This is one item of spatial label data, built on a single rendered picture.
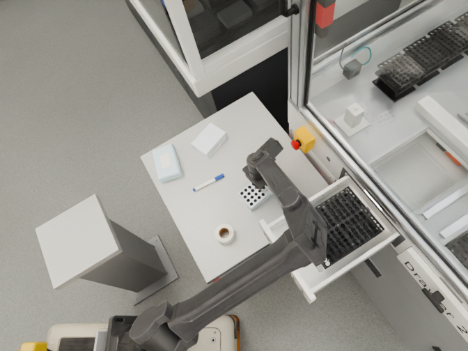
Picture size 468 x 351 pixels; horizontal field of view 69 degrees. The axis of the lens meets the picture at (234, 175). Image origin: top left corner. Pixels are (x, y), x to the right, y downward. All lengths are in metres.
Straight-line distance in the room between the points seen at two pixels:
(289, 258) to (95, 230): 0.99
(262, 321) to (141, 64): 2.13
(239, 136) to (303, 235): 0.89
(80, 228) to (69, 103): 1.68
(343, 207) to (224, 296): 0.64
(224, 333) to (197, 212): 0.65
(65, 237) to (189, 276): 0.82
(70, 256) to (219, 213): 0.61
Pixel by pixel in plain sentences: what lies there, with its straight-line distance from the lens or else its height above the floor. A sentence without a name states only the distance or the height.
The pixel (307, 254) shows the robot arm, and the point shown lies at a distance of 0.64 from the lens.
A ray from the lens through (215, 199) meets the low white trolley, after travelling 1.34.
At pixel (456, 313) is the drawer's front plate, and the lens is 1.18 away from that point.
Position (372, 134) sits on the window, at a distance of 0.97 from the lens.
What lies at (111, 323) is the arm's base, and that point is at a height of 1.22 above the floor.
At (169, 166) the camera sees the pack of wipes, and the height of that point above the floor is 0.80.
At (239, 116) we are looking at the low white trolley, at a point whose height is 0.76.
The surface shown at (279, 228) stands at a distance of 1.19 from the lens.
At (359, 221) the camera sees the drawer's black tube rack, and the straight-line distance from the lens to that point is 1.19.
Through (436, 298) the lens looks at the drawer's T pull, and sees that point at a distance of 1.16.
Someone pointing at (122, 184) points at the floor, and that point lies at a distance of 2.43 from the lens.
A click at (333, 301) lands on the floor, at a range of 2.01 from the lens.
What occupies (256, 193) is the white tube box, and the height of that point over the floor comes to 0.78.
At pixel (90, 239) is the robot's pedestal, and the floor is 0.76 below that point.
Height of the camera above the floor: 1.99
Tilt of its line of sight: 64 degrees down
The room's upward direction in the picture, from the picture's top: 20 degrees counter-clockwise
